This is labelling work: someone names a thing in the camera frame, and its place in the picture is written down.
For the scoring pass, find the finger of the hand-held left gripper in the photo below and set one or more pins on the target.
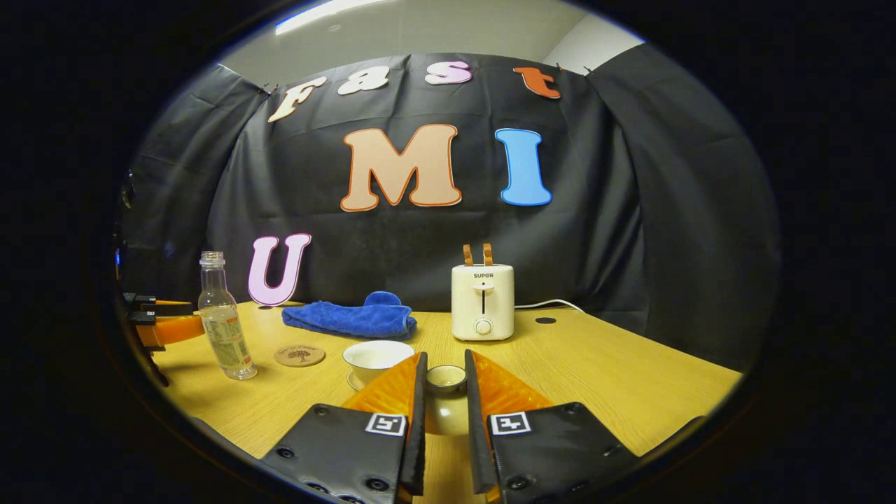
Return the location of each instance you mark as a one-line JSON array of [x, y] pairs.
[[175, 329], [157, 306]]

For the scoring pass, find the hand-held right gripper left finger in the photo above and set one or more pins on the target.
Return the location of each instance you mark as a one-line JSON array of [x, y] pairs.
[[418, 420]]

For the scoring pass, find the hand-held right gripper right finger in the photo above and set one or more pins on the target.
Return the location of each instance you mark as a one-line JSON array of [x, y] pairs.
[[474, 420]]

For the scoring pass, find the cream teacup lid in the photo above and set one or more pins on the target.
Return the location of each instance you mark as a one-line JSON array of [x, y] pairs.
[[446, 381]]

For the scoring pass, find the clear plastic water bottle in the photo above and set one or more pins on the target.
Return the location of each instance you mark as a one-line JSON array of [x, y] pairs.
[[224, 329]]

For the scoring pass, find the cream teacup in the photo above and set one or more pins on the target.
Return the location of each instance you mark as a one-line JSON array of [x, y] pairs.
[[374, 355]]

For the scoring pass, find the round wooden coaster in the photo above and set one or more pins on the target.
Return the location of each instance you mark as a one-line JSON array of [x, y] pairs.
[[299, 355]]

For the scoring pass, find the cream saucer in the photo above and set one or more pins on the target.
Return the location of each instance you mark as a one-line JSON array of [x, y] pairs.
[[354, 382]]

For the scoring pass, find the cream toaster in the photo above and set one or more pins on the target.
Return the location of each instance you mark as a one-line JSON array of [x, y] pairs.
[[483, 301]]

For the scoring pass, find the blue towel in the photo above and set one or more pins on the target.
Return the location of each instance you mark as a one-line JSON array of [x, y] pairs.
[[350, 318]]

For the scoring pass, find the toast bread slice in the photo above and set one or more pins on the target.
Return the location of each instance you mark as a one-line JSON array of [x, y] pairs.
[[488, 254], [467, 255]]

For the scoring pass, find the black backdrop cloth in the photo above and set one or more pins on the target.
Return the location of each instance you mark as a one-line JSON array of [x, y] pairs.
[[630, 210]]

